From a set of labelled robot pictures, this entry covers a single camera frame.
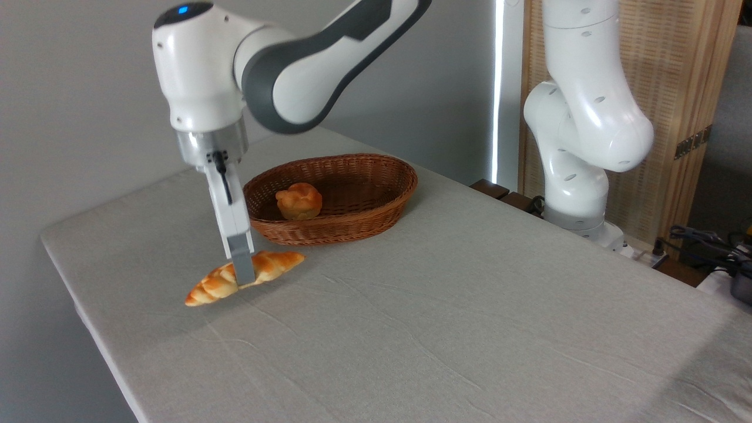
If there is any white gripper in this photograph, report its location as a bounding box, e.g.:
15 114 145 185
203 153 257 287

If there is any long braided golden bread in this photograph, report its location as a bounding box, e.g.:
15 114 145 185
184 250 306 308

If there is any round golden bread bun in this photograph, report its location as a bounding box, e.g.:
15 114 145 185
275 182 323 221

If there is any brown woven wicker basket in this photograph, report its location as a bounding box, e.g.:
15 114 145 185
243 153 418 246

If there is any light grey tablecloth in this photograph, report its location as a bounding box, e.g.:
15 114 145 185
40 127 752 423

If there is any dark brown wooden board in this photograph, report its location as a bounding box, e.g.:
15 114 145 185
469 179 547 219

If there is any white power strip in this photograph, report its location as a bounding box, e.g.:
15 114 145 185
611 236 670 268

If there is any brass screen hinge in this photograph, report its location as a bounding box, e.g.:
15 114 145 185
674 124 713 161

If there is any grey metal pot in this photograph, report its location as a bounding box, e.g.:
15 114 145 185
730 261 752 306

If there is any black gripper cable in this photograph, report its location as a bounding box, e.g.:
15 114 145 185
212 150 234 206

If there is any black cable bundle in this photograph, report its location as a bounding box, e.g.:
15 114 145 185
653 225 752 278

